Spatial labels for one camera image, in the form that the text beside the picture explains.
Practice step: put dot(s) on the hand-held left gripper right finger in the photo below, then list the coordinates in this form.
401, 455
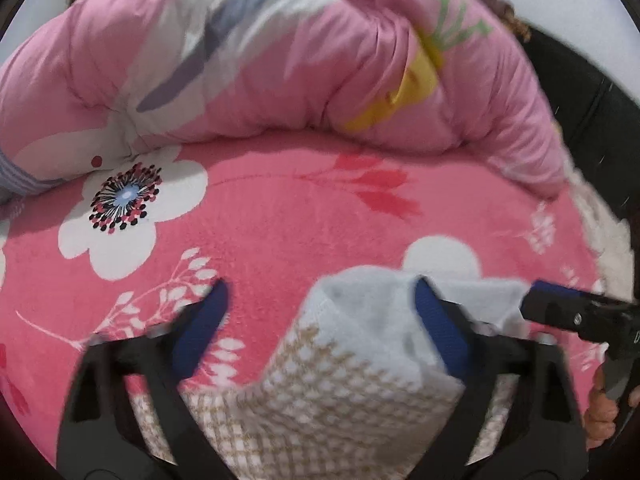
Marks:
440, 325

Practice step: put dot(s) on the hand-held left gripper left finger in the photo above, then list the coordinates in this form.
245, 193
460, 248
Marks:
200, 330

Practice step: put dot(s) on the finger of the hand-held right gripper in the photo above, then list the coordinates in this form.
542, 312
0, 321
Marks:
555, 287
560, 310

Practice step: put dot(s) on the beige checked knit coat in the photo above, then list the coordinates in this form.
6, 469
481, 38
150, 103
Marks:
340, 385

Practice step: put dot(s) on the dark brown clothes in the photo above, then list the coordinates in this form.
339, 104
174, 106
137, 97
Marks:
505, 10

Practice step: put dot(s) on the person's right hand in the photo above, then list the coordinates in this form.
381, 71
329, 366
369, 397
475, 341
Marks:
602, 420

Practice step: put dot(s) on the cream fluffy garment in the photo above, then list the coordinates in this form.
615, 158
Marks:
605, 230

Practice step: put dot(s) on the pink floral bed blanket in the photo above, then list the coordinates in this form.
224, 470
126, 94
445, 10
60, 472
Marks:
280, 220

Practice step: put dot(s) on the black tufted headboard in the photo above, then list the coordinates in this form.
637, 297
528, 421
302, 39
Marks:
590, 110

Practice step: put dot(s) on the pink printed quilt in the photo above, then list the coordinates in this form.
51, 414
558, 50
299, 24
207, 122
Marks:
300, 60

